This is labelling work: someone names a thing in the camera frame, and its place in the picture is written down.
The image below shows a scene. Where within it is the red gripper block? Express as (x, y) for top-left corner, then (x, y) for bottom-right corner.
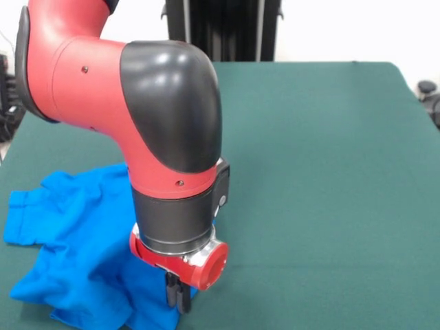
(129, 225), (230, 315)

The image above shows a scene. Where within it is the blue shirt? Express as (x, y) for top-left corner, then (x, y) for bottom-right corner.
(3, 163), (199, 330)

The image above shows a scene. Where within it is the dark green table cloth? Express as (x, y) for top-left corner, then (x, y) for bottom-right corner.
(0, 60), (440, 330)

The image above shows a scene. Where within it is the grey stand foot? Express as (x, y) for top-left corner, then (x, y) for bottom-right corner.
(416, 80), (440, 131)

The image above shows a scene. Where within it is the black cable pile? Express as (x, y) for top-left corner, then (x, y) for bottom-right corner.
(0, 53), (27, 144)

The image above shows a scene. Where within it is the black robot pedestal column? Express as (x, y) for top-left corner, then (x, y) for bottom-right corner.
(160, 0), (285, 63)

